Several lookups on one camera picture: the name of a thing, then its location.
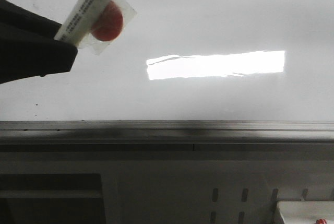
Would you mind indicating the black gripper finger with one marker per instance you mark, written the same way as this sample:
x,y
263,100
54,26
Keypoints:
x,y
28,47

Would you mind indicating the red round magnet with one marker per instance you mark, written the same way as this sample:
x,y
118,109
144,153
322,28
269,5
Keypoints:
x,y
108,27

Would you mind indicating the white black whiteboard marker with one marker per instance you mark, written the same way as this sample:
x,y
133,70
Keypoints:
x,y
80,20

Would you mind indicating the white whiteboard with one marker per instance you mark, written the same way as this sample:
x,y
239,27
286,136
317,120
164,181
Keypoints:
x,y
268,60

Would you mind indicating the white slotted pegboard panel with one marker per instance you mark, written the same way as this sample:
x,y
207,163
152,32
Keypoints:
x,y
210,191

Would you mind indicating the small red object in bin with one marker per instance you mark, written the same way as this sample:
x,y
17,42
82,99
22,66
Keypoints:
x,y
321,221

